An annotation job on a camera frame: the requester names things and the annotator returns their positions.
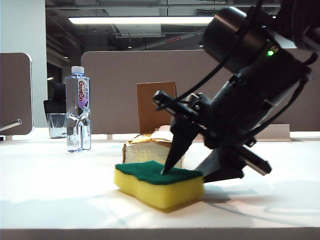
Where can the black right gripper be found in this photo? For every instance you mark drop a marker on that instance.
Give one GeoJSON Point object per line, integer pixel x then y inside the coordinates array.
{"type": "Point", "coordinates": [232, 115]}

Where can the yellow sponge with green pad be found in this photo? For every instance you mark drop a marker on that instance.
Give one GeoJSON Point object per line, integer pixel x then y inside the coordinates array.
{"type": "Point", "coordinates": [155, 192]}

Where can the clear plastic water bottle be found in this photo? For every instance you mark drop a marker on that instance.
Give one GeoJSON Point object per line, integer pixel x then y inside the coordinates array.
{"type": "Point", "coordinates": [75, 100]}

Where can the white tissue sheet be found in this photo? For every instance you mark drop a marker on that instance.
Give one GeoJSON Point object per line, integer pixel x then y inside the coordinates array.
{"type": "Point", "coordinates": [163, 130]}

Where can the gold tissue pack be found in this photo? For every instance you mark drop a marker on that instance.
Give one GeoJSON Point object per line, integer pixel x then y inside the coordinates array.
{"type": "Point", "coordinates": [140, 152]}

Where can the upright brown cardboard box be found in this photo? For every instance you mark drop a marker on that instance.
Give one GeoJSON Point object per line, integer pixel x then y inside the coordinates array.
{"type": "Point", "coordinates": [147, 107]}

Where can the black pendant ceiling lamp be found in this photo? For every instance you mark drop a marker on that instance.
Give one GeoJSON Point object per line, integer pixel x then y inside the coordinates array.
{"type": "Point", "coordinates": [200, 45]}

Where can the large brown desk divider panel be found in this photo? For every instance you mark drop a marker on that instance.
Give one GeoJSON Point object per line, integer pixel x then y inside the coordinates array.
{"type": "Point", "coordinates": [120, 75]}

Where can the red ceiling sign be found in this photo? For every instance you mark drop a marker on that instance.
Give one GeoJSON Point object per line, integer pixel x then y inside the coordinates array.
{"type": "Point", "coordinates": [173, 39]}

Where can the clear drinking glass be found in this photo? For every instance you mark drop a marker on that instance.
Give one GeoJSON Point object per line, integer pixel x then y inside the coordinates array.
{"type": "Point", "coordinates": [56, 126]}

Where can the long ceiling light strip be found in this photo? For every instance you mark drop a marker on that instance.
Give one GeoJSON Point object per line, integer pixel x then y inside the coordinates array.
{"type": "Point", "coordinates": [137, 20]}

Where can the black office chair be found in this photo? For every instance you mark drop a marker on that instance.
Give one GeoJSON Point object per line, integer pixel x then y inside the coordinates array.
{"type": "Point", "coordinates": [56, 95]}

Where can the silver metal rod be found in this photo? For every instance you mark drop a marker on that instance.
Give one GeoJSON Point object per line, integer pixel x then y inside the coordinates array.
{"type": "Point", "coordinates": [12, 124]}

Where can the small brown desk divider panel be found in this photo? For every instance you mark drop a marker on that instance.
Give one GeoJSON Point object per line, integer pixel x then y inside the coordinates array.
{"type": "Point", "coordinates": [15, 87]}

